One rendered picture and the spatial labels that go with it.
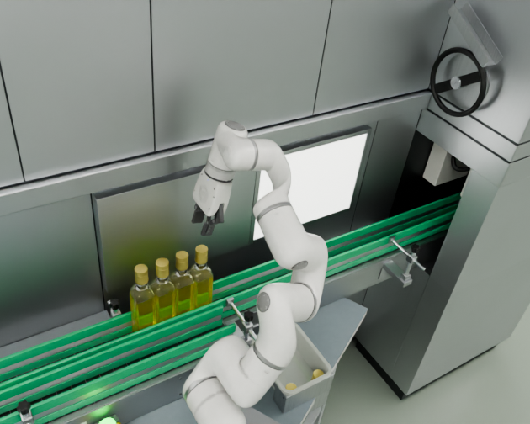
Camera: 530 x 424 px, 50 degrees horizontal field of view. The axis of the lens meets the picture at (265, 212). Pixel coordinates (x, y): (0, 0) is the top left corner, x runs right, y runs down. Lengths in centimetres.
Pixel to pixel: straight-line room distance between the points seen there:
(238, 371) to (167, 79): 69
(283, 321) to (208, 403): 27
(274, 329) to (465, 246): 107
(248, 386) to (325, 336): 73
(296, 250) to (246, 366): 26
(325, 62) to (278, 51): 17
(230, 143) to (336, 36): 51
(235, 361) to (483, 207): 105
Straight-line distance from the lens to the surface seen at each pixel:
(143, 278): 149
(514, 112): 182
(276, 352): 117
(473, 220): 201
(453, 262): 213
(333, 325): 195
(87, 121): 137
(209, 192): 140
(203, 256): 154
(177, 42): 137
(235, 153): 126
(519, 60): 179
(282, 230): 117
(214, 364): 127
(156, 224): 158
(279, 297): 114
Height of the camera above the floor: 221
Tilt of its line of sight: 39 degrees down
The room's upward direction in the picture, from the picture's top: 7 degrees clockwise
